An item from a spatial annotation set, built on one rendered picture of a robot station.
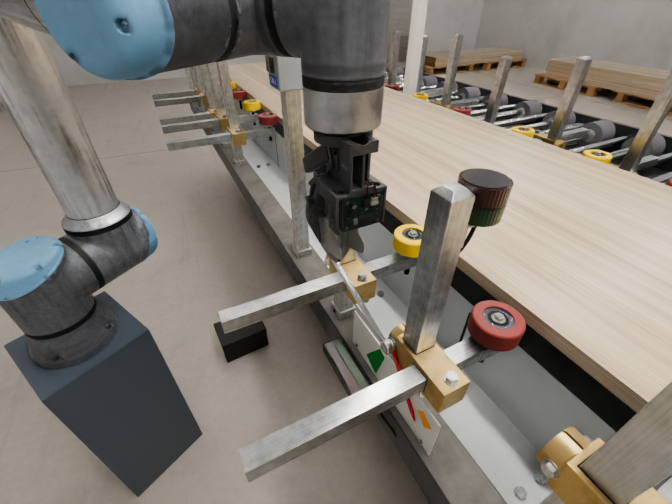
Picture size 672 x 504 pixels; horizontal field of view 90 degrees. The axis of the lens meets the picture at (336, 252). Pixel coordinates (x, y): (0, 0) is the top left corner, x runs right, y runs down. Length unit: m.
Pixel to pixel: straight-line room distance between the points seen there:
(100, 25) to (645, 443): 0.50
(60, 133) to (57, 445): 1.19
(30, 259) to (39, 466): 0.96
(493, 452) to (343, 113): 0.67
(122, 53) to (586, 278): 0.74
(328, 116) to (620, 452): 0.39
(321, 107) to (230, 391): 1.35
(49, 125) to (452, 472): 0.97
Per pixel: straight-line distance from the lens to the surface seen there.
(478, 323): 0.58
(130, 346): 1.05
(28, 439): 1.83
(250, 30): 0.41
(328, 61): 0.37
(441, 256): 0.42
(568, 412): 0.73
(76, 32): 0.36
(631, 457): 0.38
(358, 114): 0.38
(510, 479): 0.79
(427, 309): 0.48
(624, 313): 0.72
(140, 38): 0.32
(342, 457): 1.41
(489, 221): 0.43
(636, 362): 0.65
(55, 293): 0.95
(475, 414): 0.82
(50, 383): 1.06
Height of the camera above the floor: 1.31
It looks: 37 degrees down
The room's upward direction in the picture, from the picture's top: straight up
